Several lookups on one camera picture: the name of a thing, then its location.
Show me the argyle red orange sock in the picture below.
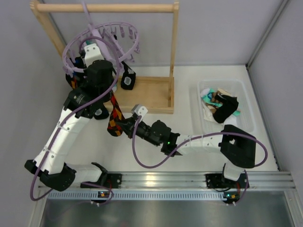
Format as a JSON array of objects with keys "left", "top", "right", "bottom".
[{"left": 107, "top": 92, "right": 125, "bottom": 137}]

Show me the black blue sport sock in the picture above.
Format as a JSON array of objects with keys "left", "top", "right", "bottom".
[{"left": 73, "top": 57, "right": 109, "bottom": 120}]

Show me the black white-striped sock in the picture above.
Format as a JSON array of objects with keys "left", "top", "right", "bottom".
[{"left": 213, "top": 94, "right": 239, "bottom": 123}]

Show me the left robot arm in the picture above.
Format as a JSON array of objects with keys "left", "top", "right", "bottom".
[{"left": 25, "top": 60, "right": 114, "bottom": 192}]

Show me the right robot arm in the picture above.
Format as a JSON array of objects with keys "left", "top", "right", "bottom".
[{"left": 118, "top": 116, "right": 257, "bottom": 182}]

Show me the wooden hanger rack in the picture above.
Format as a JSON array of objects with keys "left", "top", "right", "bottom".
[{"left": 30, "top": 0, "right": 179, "bottom": 114}]

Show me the brown striped sock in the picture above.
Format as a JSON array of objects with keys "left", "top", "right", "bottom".
[{"left": 206, "top": 88, "right": 231, "bottom": 114}]

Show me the teal white sock in basket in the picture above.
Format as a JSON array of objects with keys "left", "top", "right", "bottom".
[{"left": 201, "top": 88, "right": 241, "bottom": 116}]

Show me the white plastic basket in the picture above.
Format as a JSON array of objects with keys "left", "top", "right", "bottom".
[{"left": 196, "top": 79, "right": 256, "bottom": 134}]

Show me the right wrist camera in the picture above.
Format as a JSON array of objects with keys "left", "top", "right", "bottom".
[{"left": 131, "top": 104, "right": 148, "bottom": 119}]

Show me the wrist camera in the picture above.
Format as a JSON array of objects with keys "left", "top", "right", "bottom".
[
  {"left": 80, "top": 44, "right": 104, "bottom": 67},
  {"left": 131, "top": 104, "right": 148, "bottom": 119}
]

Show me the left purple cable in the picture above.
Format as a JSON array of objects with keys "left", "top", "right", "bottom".
[{"left": 29, "top": 36, "right": 124, "bottom": 206}]

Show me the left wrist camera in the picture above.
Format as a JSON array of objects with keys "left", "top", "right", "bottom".
[{"left": 80, "top": 44, "right": 104, "bottom": 67}]

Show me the white slotted cable duct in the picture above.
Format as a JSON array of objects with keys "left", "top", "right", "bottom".
[{"left": 48, "top": 190, "right": 239, "bottom": 201}]

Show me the aluminium mounting rail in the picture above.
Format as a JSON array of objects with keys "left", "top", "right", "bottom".
[{"left": 37, "top": 170, "right": 295, "bottom": 190}]

